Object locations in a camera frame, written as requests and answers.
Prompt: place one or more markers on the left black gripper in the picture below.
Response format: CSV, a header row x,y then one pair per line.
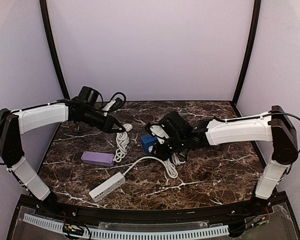
x,y
105,124

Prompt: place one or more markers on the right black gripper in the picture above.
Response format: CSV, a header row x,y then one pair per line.
x,y
162,148

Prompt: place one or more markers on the dark blue cube socket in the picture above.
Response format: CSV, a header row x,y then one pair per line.
x,y
147,141

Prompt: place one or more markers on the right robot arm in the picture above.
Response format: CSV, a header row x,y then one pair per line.
x,y
271,126

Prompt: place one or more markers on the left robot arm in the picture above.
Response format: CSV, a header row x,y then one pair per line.
x,y
15,123

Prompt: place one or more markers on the purple power strip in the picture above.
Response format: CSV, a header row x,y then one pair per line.
x,y
98,158

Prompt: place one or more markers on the white power strip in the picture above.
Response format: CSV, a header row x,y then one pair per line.
x,y
107,187

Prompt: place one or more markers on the left circuit board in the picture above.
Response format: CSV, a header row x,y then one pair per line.
x,y
72,229

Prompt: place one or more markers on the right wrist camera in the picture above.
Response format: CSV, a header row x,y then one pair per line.
x,y
175,125

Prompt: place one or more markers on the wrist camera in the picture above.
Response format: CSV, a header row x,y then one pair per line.
x,y
175,125
89,95

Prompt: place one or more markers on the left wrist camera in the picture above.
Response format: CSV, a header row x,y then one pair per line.
x,y
89,95

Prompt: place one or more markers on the left black frame post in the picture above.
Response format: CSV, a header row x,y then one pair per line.
x,y
52,48

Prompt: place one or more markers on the black frame post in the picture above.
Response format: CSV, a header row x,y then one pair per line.
x,y
52,48
248,51

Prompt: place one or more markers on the black front rail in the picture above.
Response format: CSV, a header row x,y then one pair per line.
x,y
214,214

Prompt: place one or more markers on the white slotted cable duct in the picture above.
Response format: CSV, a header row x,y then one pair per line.
x,y
116,231

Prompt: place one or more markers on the right black frame post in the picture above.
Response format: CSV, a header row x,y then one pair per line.
x,y
248,51

